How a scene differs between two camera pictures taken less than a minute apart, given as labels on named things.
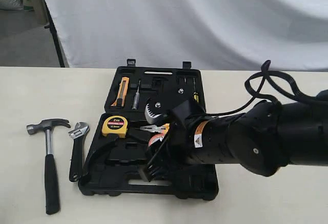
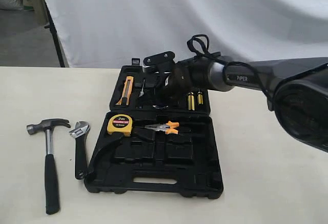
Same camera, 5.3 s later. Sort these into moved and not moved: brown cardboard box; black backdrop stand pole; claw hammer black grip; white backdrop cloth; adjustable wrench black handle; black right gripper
Moved: black right gripper; adjustable wrench black handle
Not moved: brown cardboard box; black backdrop stand pole; claw hammer black grip; white backdrop cloth
